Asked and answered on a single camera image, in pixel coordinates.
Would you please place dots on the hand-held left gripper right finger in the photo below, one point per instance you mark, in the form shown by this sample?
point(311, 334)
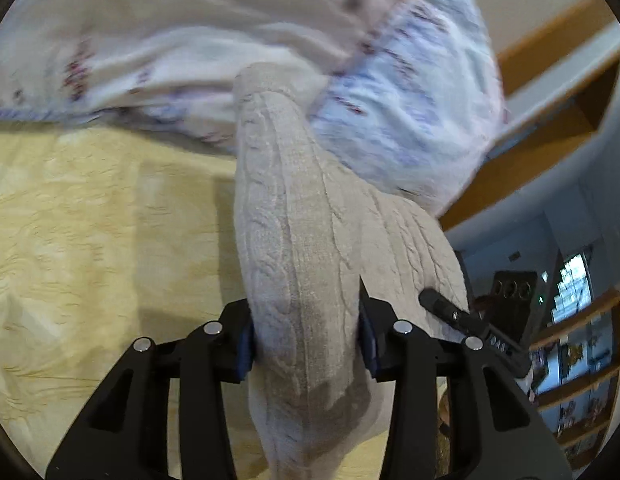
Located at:
point(368, 355)

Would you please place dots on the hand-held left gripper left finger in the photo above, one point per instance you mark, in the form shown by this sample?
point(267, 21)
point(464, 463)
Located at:
point(242, 355)

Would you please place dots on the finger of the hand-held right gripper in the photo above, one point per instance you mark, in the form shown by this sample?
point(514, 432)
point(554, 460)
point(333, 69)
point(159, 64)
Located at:
point(449, 315)

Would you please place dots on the black speaker box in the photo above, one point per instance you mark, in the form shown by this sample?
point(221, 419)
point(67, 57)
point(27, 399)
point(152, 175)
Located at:
point(514, 305)

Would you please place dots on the wooden shelf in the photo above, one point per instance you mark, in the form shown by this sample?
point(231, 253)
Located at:
point(579, 322)

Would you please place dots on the glass window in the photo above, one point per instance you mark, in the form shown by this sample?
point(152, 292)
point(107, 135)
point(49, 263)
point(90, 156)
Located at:
point(572, 285)

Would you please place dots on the yellow patterned bed sheet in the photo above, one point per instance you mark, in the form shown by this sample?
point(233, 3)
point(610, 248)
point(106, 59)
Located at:
point(90, 240)

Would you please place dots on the blue floral pillow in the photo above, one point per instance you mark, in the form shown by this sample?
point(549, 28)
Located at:
point(429, 110)

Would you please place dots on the pink floral pillow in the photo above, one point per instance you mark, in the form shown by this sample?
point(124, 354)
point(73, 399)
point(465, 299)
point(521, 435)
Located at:
point(190, 20)

